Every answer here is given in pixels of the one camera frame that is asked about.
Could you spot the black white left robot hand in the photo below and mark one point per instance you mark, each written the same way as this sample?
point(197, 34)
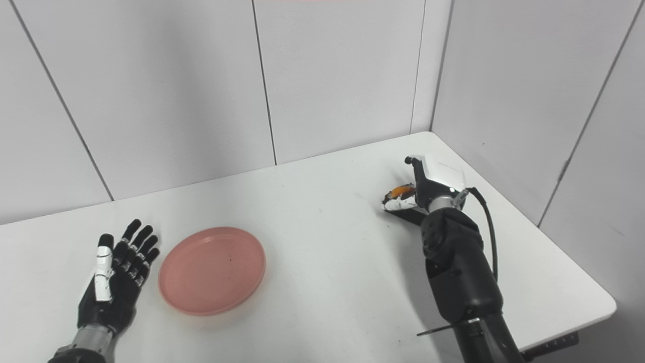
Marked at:
point(118, 292)

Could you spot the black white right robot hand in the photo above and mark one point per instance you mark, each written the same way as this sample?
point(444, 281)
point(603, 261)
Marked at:
point(438, 176)

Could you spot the cake slice with fruit topping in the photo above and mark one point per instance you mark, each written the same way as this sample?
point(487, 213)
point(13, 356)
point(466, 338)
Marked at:
point(409, 217)

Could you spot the pink round plate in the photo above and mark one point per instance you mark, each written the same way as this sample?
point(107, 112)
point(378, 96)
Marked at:
point(211, 269)

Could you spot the black table frame bracket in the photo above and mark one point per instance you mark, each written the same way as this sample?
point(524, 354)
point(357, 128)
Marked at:
point(552, 345)

